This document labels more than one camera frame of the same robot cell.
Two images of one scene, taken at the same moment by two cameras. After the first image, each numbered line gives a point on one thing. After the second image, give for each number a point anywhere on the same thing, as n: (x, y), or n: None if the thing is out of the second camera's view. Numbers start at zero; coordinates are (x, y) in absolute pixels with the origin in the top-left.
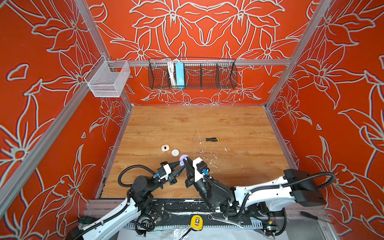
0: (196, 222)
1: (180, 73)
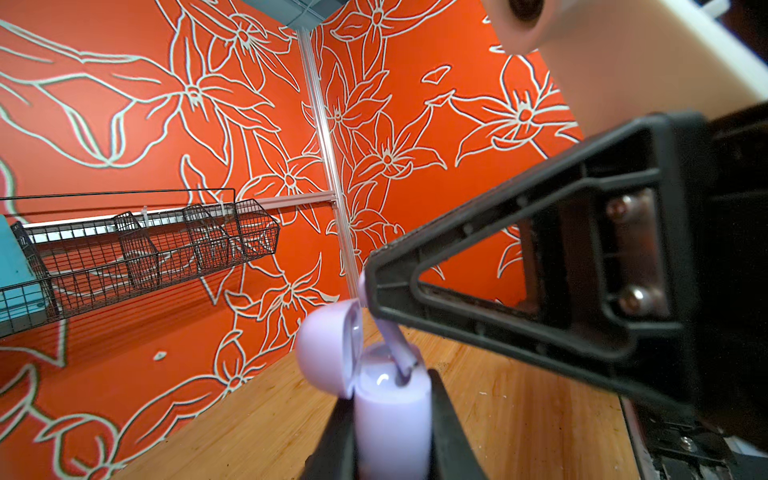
0: None
1: (21, 295)
